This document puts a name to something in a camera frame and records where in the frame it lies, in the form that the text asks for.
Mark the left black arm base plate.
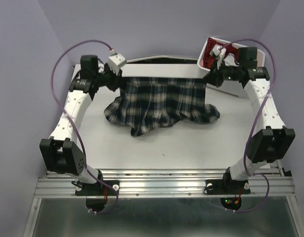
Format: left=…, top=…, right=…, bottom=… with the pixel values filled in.
left=71, top=171, right=120, bottom=215

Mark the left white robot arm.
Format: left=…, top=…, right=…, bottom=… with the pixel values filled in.
left=39, top=52, right=126, bottom=195

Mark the navy plaid pleated skirt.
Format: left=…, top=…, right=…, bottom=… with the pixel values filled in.
left=104, top=77, right=220, bottom=137

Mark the purple cable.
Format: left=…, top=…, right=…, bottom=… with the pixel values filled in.
left=211, top=38, right=276, bottom=214
left=51, top=39, right=119, bottom=215

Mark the red polka dot skirt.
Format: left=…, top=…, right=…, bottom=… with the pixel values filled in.
left=200, top=38, right=238, bottom=69

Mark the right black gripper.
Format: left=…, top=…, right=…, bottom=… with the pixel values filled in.
left=203, top=58, right=243, bottom=88

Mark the aluminium rail frame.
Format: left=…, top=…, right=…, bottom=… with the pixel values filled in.
left=23, top=148, right=301, bottom=237

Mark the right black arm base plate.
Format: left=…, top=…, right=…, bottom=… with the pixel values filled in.
left=203, top=172, right=251, bottom=211

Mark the white plastic bin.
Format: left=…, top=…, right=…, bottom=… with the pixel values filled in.
left=197, top=37, right=265, bottom=97

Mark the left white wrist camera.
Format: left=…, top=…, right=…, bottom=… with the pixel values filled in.
left=107, top=49, right=127, bottom=75

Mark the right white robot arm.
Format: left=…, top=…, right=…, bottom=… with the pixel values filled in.
left=204, top=44, right=296, bottom=193

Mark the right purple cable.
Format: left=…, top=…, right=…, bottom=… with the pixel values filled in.
left=211, top=38, right=276, bottom=214

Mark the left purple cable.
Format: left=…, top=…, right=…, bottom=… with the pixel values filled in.
left=51, top=39, right=119, bottom=215

